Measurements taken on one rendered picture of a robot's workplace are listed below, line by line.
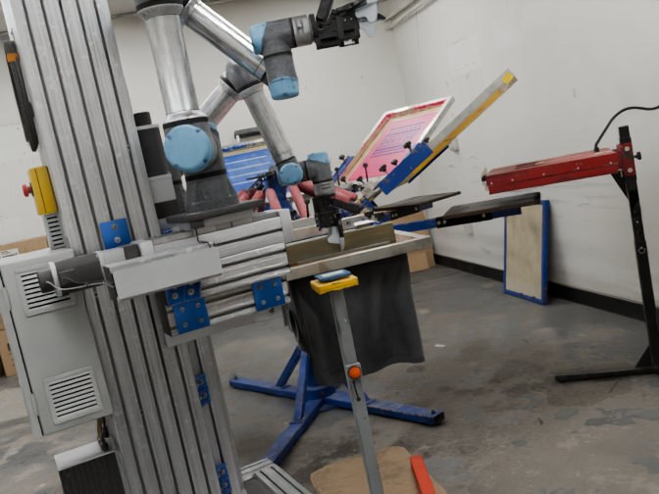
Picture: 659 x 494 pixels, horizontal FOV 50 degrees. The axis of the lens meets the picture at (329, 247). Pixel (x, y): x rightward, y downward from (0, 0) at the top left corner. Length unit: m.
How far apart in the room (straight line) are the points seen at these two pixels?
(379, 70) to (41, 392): 5.95
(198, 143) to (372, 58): 5.77
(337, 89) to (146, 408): 5.57
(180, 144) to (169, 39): 0.26
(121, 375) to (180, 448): 0.28
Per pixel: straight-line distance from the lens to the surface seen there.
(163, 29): 1.84
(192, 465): 2.21
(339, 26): 1.81
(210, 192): 1.91
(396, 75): 7.52
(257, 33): 1.82
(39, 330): 2.00
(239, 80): 2.40
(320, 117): 7.25
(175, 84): 1.82
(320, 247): 2.53
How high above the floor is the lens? 1.33
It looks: 7 degrees down
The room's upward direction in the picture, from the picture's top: 11 degrees counter-clockwise
